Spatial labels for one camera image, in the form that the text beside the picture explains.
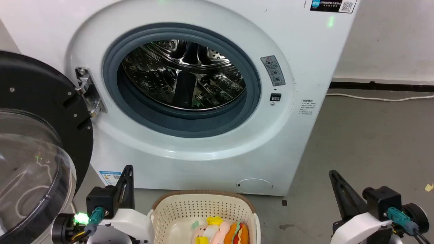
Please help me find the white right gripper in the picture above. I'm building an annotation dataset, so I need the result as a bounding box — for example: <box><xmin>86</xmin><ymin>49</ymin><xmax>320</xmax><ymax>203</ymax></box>
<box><xmin>329</xmin><ymin>170</ymin><xmax>404</xmax><ymax>244</ymax></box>

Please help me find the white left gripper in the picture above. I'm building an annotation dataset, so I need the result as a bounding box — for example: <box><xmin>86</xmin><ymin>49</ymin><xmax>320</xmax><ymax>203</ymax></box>
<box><xmin>87</xmin><ymin>165</ymin><xmax>155</xmax><ymax>244</ymax></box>

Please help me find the white front-load washing machine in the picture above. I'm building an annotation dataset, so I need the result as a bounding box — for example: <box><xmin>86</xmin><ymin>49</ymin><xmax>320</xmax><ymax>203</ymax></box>
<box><xmin>0</xmin><ymin>0</ymin><xmax>359</xmax><ymax>197</ymax></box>

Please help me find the blue energy label sticker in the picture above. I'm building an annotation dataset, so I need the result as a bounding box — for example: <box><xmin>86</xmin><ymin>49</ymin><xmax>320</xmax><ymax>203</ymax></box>
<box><xmin>99</xmin><ymin>170</ymin><xmax>122</xmax><ymax>186</ymax></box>

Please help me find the cream plastic laundry basket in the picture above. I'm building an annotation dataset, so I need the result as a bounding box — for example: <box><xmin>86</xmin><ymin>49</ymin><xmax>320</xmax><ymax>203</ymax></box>
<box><xmin>148</xmin><ymin>190</ymin><xmax>261</xmax><ymax>244</ymax></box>

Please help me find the grey rubber door gasket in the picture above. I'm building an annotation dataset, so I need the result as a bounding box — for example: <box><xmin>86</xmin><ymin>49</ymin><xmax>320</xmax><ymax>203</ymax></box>
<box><xmin>102</xmin><ymin>22</ymin><xmax>261</xmax><ymax>138</ymax></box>

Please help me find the pink and yellow plush toy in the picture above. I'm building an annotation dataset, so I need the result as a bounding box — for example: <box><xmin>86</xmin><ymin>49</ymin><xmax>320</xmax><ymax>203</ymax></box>
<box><xmin>191</xmin><ymin>216</ymin><xmax>231</xmax><ymax>244</ymax></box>

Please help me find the oval filter cover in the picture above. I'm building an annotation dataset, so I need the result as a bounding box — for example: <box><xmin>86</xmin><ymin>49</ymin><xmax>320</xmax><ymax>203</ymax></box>
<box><xmin>236</xmin><ymin>178</ymin><xmax>273</xmax><ymax>195</ymax></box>

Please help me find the small text sticker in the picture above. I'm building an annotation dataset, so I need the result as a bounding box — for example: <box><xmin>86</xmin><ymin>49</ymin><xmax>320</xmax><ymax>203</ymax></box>
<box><xmin>299</xmin><ymin>99</ymin><xmax>314</xmax><ymax>116</ymax></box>

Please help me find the metal door hinge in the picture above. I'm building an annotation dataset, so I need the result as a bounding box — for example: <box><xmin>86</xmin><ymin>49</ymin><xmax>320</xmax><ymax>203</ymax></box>
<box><xmin>75</xmin><ymin>67</ymin><xmax>108</xmax><ymax>118</ymax></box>

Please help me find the black baseboard strip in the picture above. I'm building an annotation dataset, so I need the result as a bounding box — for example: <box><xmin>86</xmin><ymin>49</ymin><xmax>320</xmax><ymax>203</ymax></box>
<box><xmin>330</xmin><ymin>81</ymin><xmax>434</xmax><ymax>93</ymax></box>

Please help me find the stainless steel washer drum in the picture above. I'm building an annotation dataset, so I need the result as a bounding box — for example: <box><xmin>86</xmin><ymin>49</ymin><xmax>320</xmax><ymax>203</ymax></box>
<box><xmin>121</xmin><ymin>40</ymin><xmax>247</xmax><ymax>111</ymax></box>

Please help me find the black round washer door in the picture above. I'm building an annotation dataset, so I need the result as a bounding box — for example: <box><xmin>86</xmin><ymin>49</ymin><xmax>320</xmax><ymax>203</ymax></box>
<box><xmin>0</xmin><ymin>50</ymin><xmax>94</xmax><ymax>244</ymax></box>

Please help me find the grey warning sticker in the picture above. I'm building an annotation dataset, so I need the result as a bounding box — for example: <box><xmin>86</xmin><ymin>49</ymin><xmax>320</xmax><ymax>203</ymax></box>
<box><xmin>260</xmin><ymin>55</ymin><xmax>286</xmax><ymax>87</ymax></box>

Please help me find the black QR code sticker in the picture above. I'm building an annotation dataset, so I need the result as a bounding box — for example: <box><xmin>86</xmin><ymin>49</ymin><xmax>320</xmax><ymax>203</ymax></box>
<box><xmin>310</xmin><ymin>0</ymin><xmax>358</xmax><ymax>14</ymax></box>

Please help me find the teal plug left camera cable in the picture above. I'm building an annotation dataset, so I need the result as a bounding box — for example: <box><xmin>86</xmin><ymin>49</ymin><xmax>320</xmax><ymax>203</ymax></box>
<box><xmin>70</xmin><ymin>207</ymin><xmax>104</xmax><ymax>244</ymax></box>

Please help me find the teal plug camera cable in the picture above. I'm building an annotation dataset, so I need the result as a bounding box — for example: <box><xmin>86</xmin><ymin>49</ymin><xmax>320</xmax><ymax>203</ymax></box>
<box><xmin>387</xmin><ymin>207</ymin><xmax>431</xmax><ymax>244</ymax></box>
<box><xmin>70</xmin><ymin>207</ymin><xmax>104</xmax><ymax>244</ymax></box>

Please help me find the teal plug right camera cable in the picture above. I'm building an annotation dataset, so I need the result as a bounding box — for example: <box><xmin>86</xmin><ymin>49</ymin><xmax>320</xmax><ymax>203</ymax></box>
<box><xmin>387</xmin><ymin>207</ymin><xmax>431</xmax><ymax>244</ymax></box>

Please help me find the white floor cable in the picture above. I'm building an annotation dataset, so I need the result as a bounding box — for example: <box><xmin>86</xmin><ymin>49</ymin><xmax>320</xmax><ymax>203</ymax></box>
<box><xmin>326</xmin><ymin>93</ymin><xmax>434</xmax><ymax>102</ymax></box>

